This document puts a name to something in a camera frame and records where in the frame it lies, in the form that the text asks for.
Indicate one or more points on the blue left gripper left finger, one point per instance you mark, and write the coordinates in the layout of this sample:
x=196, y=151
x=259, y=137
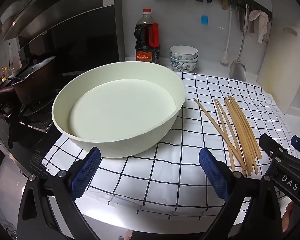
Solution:
x=82, y=173

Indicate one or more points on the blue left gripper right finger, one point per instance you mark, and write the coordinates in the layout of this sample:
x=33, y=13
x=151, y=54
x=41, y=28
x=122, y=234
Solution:
x=217, y=173

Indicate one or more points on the wooden chopstick nine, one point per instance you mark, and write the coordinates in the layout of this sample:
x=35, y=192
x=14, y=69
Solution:
x=256, y=148

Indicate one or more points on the wooden chopstick eight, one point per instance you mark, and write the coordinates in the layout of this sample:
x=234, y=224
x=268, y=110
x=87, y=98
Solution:
x=247, y=136

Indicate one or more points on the wooden chopstick seven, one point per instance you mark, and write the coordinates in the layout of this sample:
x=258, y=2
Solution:
x=247, y=140

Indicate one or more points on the wooden chopstick one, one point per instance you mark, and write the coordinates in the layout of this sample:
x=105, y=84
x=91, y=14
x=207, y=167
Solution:
x=218, y=132

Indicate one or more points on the wooden chopstick ten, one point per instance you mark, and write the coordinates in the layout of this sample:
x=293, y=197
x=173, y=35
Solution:
x=240, y=139

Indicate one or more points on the wooden chopstick six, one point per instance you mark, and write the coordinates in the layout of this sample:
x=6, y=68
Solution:
x=248, y=158

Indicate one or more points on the wooden chopstick three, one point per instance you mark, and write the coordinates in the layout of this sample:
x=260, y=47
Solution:
x=227, y=128

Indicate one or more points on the wooden chopstick two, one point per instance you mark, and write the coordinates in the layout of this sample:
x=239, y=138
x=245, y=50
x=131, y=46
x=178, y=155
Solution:
x=226, y=138

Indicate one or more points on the white black checkered cloth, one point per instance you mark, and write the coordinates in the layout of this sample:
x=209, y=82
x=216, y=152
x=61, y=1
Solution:
x=167, y=180

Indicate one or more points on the white cutting board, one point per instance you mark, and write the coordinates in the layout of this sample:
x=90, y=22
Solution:
x=279, y=75

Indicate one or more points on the black gas stove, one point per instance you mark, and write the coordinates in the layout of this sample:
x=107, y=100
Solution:
x=27, y=134

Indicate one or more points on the steel spatula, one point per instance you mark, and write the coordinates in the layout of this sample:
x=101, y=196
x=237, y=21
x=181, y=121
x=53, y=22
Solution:
x=237, y=68

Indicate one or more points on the large white round basin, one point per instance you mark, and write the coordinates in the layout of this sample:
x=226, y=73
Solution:
x=122, y=108

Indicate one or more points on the dark cooking pot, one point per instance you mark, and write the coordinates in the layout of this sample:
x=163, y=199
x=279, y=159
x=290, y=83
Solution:
x=34, y=85

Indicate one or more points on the bottom floral ceramic bowl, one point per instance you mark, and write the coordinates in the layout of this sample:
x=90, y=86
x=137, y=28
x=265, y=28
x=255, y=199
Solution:
x=182, y=66

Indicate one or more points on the floral ceramic bowl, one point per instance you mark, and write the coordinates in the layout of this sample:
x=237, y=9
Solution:
x=180, y=61
x=183, y=52
x=182, y=66

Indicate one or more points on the middle floral ceramic bowl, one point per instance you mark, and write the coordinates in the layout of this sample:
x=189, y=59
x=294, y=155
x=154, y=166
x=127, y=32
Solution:
x=180, y=61

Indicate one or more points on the pink hanging rag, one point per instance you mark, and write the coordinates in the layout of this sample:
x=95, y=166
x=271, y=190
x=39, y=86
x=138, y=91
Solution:
x=263, y=20

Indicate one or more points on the top floral ceramic bowl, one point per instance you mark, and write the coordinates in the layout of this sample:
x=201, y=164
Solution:
x=183, y=52

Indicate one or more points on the dark soy sauce bottle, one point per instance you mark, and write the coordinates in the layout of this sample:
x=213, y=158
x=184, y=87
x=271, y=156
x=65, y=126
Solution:
x=146, y=32

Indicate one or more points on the black range hood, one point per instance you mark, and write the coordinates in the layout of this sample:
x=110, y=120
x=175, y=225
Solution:
x=27, y=19

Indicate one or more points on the blue wall hook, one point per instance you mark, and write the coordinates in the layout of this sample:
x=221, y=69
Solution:
x=204, y=20

